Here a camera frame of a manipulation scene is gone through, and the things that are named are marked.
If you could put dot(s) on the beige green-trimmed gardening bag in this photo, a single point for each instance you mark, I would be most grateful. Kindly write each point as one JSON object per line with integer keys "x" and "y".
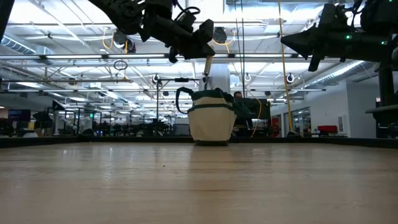
{"x": 211, "y": 124}

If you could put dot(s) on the black background stand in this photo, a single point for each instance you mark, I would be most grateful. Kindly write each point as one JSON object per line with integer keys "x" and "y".
{"x": 182, "y": 80}

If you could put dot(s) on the dark background monitor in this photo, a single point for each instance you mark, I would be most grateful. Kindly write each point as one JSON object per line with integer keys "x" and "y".
{"x": 262, "y": 112}

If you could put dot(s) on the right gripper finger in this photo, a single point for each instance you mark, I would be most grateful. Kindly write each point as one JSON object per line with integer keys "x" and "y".
{"x": 304, "y": 38}
{"x": 306, "y": 49}

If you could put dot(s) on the white building pillar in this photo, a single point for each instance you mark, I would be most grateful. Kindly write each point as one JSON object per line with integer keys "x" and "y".
{"x": 219, "y": 79}

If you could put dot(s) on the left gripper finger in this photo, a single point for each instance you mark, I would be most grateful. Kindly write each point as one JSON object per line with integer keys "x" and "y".
{"x": 206, "y": 45}
{"x": 192, "y": 53}

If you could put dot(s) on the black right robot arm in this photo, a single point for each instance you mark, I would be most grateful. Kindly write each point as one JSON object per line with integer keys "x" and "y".
{"x": 373, "y": 40}

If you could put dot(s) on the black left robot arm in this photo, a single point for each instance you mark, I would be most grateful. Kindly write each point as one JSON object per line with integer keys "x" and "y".
{"x": 124, "y": 12}

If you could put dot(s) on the red cabinet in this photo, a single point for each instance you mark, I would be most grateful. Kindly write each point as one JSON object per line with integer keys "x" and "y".
{"x": 327, "y": 128}

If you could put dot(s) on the person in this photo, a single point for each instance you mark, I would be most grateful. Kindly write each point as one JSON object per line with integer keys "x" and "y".
{"x": 238, "y": 96}

